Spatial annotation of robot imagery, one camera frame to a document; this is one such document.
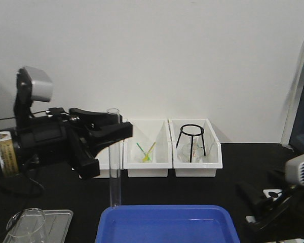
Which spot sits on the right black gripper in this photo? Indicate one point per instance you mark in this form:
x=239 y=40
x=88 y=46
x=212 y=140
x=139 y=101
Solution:
x=267 y=210

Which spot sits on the white test tube rack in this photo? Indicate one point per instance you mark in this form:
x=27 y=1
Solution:
x=274 y=194

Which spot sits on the blue plastic tray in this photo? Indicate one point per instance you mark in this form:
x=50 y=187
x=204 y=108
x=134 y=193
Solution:
x=166 y=223

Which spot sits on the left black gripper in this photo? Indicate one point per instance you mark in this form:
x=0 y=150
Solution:
x=75 y=137

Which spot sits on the left white storage bin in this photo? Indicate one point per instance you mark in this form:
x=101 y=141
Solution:
x=103 y=155

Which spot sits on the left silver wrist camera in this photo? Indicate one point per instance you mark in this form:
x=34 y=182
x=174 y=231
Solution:
x=41 y=84

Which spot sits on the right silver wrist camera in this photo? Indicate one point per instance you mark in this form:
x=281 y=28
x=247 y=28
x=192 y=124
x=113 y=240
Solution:
x=294 y=171

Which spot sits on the white storage bin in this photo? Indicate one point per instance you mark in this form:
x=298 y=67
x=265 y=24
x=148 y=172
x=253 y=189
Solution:
x=146 y=132
x=207 y=165
x=103 y=155

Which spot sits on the black wire tripod stand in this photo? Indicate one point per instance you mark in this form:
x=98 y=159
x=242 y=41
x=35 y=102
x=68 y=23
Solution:
x=190 y=133

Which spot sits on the right white storage bin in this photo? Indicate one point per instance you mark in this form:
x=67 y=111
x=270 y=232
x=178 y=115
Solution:
x=207 y=165

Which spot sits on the grey metal tray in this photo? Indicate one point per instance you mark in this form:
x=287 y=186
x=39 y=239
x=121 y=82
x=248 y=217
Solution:
x=57 y=224

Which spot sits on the yellow green sticks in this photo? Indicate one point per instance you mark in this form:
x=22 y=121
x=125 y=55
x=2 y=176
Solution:
x=148 y=155

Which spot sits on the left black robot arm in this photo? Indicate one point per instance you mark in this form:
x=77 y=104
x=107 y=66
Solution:
x=8 y=164

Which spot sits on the middle white storage bin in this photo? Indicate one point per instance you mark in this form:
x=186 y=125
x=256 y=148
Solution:
x=146 y=132

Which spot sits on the clear glass test tube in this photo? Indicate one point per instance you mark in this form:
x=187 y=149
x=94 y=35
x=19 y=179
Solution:
x=114 y=175

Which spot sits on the clear glass flask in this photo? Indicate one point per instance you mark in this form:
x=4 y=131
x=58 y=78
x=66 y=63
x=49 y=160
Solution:
x=192 y=152

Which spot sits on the clear glass beaker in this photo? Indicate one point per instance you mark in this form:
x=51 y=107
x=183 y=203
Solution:
x=27 y=225

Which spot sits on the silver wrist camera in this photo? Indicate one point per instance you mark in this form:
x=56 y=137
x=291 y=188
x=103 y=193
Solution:
x=41 y=84
x=294 y=171

